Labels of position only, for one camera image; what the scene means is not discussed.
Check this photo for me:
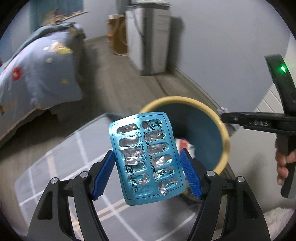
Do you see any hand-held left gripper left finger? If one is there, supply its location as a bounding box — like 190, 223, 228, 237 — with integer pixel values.
26, 149, 116, 241

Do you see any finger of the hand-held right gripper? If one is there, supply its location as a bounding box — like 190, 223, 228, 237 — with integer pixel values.
221, 112, 245, 129

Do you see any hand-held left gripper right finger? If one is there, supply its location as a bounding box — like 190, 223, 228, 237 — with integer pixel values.
179, 148, 271, 241

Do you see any yellow-rimmed teal trash bin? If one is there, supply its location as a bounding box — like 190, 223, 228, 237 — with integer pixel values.
139, 96, 230, 176

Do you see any red and white packet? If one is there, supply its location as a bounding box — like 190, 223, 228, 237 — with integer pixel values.
174, 138, 197, 160

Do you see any blue blister pack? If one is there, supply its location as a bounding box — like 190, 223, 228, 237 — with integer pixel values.
109, 112, 186, 206

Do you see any person's right hand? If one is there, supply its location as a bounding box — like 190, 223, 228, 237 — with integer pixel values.
275, 137, 296, 184

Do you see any white furniture panel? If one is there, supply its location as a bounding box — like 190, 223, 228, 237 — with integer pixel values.
253, 83, 289, 115

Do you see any grey rug with stripes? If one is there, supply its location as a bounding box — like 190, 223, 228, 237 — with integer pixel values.
14, 112, 204, 241

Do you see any white fluffy cloth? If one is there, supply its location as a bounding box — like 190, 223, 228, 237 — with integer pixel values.
264, 207, 296, 241

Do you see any white floor appliance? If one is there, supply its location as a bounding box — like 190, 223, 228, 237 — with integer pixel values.
125, 0, 173, 76

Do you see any wooden bed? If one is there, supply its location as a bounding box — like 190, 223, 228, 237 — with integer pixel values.
0, 23, 87, 149

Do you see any teal curtain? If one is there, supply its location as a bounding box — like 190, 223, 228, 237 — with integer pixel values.
30, 0, 84, 28

